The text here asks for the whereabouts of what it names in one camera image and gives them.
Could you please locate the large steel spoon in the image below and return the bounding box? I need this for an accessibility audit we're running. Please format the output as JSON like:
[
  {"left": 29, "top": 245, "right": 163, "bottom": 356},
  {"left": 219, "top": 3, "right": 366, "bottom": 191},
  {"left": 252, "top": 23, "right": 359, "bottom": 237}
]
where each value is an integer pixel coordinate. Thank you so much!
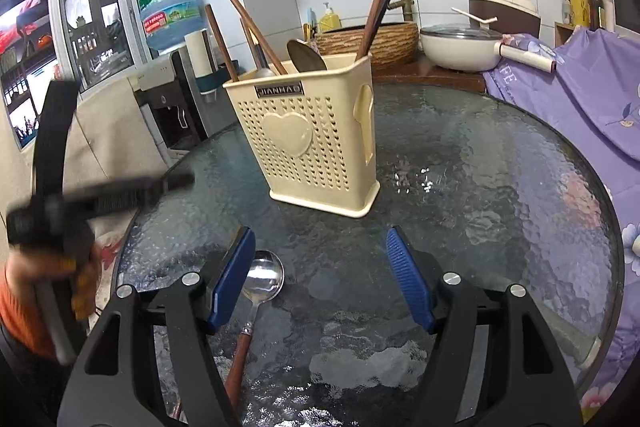
[{"left": 286, "top": 38, "right": 328, "bottom": 74}]

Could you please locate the purple floral cloth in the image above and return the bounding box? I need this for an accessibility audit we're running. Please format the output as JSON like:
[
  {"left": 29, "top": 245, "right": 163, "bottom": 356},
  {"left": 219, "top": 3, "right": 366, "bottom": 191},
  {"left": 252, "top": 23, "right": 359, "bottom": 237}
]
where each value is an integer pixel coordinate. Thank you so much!
[{"left": 482, "top": 26, "right": 640, "bottom": 413}]

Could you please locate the black utensil handle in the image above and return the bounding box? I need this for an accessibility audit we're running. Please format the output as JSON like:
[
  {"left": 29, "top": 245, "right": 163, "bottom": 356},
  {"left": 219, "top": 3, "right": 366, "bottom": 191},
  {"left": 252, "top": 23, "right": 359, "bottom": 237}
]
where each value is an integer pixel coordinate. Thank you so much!
[{"left": 366, "top": 0, "right": 401, "bottom": 56}]

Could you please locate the woven basin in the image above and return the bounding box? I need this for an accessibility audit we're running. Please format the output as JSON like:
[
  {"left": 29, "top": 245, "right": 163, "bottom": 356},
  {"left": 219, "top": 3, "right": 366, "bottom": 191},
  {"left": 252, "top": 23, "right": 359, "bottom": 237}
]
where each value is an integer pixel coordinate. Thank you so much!
[{"left": 314, "top": 21, "right": 420, "bottom": 70}]

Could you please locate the window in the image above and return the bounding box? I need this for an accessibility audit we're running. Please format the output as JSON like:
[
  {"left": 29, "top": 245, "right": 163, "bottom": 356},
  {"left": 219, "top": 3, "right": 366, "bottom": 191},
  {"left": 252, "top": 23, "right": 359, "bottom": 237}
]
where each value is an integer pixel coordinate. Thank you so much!
[{"left": 0, "top": 0, "right": 151, "bottom": 152}]

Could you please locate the microwave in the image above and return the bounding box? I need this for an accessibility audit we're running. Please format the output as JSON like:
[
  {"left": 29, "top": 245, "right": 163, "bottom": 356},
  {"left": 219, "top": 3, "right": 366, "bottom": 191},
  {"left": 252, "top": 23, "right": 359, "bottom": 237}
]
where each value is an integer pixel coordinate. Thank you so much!
[{"left": 609, "top": 0, "right": 640, "bottom": 32}]

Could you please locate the brown wooden counter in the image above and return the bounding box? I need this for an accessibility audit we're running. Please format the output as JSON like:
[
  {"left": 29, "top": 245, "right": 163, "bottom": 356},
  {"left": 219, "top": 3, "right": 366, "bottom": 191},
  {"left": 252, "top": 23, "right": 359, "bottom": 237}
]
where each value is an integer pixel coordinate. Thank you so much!
[{"left": 372, "top": 57, "right": 488, "bottom": 95}]

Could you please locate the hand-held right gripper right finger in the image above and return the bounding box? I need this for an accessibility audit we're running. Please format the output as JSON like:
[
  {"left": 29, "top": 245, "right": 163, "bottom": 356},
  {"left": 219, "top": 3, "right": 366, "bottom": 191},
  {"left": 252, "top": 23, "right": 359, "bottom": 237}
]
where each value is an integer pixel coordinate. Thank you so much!
[{"left": 386, "top": 227, "right": 583, "bottom": 427}]

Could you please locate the white pan with glass lid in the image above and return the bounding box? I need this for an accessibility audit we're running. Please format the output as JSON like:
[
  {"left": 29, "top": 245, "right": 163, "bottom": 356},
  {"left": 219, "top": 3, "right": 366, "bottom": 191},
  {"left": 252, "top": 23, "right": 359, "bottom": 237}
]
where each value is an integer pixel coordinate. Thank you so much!
[{"left": 419, "top": 23, "right": 557, "bottom": 74}]

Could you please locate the water dispenser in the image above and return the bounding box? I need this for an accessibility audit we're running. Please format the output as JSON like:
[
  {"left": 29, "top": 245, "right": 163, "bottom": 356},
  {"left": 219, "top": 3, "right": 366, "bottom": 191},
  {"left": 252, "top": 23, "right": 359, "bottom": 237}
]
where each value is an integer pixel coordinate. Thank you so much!
[{"left": 127, "top": 49, "right": 211, "bottom": 158}]

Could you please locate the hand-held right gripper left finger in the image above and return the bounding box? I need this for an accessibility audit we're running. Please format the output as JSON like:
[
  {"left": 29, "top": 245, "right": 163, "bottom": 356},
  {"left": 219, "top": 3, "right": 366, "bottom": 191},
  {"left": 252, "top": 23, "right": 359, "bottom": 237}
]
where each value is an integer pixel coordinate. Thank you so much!
[{"left": 70, "top": 226, "right": 257, "bottom": 427}]

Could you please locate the wooden handled steel spoon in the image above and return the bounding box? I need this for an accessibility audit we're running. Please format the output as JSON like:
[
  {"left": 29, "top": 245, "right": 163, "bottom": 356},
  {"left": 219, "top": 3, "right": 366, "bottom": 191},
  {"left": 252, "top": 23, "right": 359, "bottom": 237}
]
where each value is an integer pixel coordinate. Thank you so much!
[{"left": 223, "top": 250, "right": 285, "bottom": 413}]

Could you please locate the yellow soap bottle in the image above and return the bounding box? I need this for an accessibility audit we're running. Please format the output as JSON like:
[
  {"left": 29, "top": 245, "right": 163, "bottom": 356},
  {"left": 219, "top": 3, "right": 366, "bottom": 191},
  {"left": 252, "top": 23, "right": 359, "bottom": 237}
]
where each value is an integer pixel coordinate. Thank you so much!
[{"left": 318, "top": 2, "right": 342, "bottom": 32}]

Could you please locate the cream plastic utensil holder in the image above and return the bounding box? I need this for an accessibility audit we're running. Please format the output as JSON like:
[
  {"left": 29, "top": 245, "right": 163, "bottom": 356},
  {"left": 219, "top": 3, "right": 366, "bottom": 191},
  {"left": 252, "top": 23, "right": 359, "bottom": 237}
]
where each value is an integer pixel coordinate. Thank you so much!
[{"left": 221, "top": 55, "right": 381, "bottom": 220}]

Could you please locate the beige cloth cover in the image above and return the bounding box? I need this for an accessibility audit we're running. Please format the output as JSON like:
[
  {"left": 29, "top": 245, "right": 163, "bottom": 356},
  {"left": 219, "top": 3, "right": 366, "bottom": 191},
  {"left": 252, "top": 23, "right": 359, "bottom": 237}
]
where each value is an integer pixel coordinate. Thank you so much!
[{"left": 0, "top": 74, "right": 173, "bottom": 258}]

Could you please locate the white cup dispenser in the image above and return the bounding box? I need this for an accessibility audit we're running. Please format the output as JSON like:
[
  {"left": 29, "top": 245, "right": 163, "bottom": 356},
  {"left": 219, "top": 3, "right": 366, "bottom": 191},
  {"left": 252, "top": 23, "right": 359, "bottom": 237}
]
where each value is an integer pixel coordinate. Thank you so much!
[{"left": 184, "top": 28, "right": 226, "bottom": 100}]

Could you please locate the white and brown rice cooker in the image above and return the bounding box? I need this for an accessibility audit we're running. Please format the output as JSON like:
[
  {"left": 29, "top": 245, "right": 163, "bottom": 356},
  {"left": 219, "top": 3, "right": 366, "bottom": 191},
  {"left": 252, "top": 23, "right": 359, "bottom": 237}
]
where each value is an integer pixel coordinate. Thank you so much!
[{"left": 468, "top": 0, "right": 542, "bottom": 38}]

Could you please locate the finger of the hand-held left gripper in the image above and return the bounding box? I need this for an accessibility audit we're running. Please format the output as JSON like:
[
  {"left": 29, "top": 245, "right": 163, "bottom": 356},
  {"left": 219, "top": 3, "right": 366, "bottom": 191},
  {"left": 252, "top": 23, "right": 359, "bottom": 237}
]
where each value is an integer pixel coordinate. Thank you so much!
[{"left": 65, "top": 173, "right": 196, "bottom": 220}]

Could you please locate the person's left hand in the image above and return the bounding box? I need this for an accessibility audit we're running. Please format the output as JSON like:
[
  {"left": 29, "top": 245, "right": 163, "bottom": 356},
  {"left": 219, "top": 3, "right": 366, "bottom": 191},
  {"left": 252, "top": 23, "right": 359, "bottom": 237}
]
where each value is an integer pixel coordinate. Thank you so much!
[{"left": 5, "top": 247, "right": 103, "bottom": 323}]

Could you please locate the blue water bottle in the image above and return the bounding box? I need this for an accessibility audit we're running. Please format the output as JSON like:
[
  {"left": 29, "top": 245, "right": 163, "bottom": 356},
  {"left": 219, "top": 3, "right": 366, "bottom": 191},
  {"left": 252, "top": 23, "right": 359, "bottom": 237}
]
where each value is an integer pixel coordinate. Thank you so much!
[{"left": 134, "top": 0, "right": 206, "bottom": 52}]

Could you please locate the dark bottle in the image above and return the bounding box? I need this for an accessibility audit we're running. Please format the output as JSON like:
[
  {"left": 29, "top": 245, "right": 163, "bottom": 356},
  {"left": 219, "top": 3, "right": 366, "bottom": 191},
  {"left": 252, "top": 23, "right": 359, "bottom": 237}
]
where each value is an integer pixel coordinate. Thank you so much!
[{"left": 586, "top": 0, "right": 606, "bottom": 30}]

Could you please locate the brass faucet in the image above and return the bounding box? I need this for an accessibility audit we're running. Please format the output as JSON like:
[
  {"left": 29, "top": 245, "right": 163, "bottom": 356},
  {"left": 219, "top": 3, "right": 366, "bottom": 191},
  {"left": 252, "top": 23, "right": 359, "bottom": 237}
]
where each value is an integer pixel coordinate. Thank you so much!
[{"left": 387, "top": 0, "right": 417, "bottom": 24}]

